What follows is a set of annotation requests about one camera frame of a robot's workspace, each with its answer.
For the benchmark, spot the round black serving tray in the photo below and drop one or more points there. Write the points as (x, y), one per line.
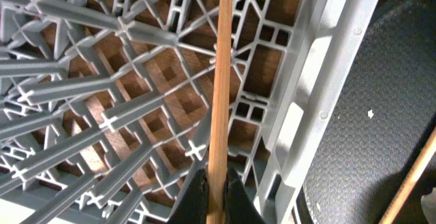
(383, 117)

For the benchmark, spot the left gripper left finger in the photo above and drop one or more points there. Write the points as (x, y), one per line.
(193, 207)

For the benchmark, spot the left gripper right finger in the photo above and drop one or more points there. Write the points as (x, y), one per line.
(237, 205)

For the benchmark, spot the wooden chopstick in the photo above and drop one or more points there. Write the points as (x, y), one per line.
(410, 180)
(218, 147)

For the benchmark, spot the white tissue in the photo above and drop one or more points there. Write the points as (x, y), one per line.
(428, 204)

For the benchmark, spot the grey plastic dishwasher rack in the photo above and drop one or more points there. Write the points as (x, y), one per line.
(106, 104)

